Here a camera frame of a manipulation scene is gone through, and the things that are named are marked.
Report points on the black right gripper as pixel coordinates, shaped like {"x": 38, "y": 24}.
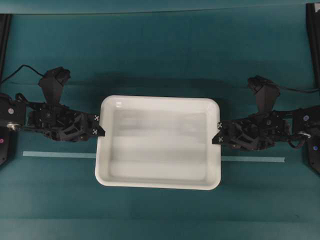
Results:
{"x": 254, "y": 133}

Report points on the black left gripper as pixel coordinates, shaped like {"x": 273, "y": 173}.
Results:
{"x": 60, "y": 123}

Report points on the white rectangular plastic tray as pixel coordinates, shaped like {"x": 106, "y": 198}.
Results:
{"x": 159, "y": 142}

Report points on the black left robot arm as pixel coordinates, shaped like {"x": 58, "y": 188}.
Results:
{"x": 13, "y": 117}

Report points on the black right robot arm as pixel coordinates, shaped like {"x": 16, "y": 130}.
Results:
{"x": 305, "y": 130}

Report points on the light blue tape strip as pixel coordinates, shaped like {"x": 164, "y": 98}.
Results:
{"x": 45, "y": 154}

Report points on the teal green table cloth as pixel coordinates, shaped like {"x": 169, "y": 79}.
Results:
{"x": 202, "y": 54}

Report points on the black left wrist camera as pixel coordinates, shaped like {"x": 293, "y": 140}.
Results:
{"x": 52, "y": 84}

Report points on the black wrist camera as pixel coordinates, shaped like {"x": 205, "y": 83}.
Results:
{"x": 265, "y": 91}
{"x": 52, "y": 84}

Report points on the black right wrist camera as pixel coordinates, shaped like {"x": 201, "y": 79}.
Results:
{"x": 265, "y": 91}

